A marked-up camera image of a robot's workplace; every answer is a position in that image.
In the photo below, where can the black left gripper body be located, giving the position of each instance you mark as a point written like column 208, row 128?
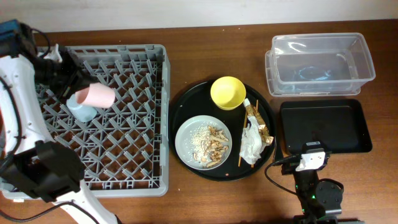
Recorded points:
column 76, row 82

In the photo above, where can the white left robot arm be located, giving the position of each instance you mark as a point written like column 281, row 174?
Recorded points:
column 32, row 161

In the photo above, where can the light blue plastic cup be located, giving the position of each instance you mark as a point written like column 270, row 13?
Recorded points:
column 81, row 112

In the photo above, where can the grey dishwasher rack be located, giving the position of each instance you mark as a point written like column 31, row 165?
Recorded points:
column 125, row 147

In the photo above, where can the clear plastic bin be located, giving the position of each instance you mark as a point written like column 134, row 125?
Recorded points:
column 325, row 64

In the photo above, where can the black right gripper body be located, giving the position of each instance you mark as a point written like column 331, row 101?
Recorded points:
column 289, row 168

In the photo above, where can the gold foil wrapper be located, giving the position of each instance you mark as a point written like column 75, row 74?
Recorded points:
column 267, row 139

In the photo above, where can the pink plastic cup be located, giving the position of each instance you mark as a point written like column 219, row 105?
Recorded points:
column 96, row 95

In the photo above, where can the food scraps on plate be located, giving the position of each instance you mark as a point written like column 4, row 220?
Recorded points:
column 209, row 145

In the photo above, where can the grey plate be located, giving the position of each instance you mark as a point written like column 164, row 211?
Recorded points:
column 183, row 136

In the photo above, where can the black rectangular tray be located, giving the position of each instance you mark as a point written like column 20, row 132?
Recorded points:
column 339, row 125

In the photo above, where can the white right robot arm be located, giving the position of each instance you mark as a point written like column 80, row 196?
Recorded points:
column 320, row 199

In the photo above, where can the white tissue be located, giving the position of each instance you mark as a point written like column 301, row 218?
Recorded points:
column 251, row 143

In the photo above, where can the yellow plastic bowl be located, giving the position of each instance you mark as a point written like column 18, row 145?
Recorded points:
column 228, row 93

